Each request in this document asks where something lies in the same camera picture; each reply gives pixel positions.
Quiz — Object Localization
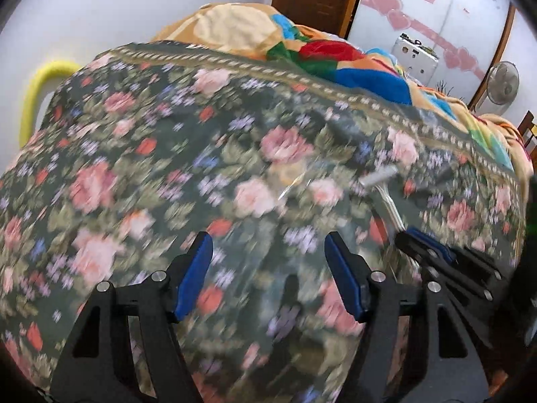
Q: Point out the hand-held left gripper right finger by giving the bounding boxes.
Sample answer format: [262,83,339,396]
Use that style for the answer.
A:
[325,232,491,403]

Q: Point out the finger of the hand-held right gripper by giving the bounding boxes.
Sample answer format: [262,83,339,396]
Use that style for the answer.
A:
[406,227,506,303]
[395,232,495,347]

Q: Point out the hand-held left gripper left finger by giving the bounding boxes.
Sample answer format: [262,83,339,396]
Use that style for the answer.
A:
[50,232,214,403]

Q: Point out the white earphones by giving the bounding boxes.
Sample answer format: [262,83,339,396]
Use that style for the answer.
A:
[360,165,415,261]

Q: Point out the dark floral blanket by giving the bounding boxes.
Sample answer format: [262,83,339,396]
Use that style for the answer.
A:
[0,41,530,403]

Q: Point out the clear plastic wrapper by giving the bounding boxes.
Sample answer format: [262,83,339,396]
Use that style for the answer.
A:
[275,162,313,202]

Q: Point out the brown wooden chair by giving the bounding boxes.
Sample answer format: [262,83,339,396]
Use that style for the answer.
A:
[518,110,537,157]

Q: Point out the standing electric fan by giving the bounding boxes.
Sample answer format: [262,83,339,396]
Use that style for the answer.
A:
[484,61,521,108]

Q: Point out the white metal box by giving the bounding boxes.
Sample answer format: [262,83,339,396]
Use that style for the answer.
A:
[392,33,439,79]

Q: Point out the colourful patchwork quilt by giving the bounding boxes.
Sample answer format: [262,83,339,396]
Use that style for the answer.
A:
[151,2,537,179]

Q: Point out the white wardrobe with pink hearts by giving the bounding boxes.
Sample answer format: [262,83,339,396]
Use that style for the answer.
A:
[346,0,517,110]

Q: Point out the yellow foam tube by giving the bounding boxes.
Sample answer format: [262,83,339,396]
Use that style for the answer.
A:
[19,61,83,148]

